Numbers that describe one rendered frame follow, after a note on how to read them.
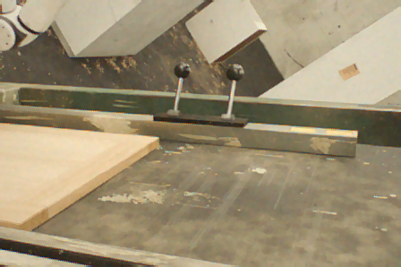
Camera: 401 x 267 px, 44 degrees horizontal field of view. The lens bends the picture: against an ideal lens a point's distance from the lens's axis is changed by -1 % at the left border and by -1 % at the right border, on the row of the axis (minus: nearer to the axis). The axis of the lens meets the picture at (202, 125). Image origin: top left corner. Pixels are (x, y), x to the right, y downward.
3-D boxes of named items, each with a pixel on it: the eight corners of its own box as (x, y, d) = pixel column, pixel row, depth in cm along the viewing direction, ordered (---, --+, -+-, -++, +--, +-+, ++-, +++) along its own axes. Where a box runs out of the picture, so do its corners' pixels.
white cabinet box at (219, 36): (198, 25, 635) (243, -9, 608) (221, 63, 631) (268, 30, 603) (184, 23, 593) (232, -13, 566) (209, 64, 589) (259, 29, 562)
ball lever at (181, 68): (167, 122, 109) (178, 65, 112) (183, 123, 107) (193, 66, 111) (162, 116, 105) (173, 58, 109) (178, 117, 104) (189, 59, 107)
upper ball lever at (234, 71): (220, 125, 105) (229, 67, 108) (237, 127, 104) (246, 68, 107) (216, 120, 102) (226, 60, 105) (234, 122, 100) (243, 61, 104)
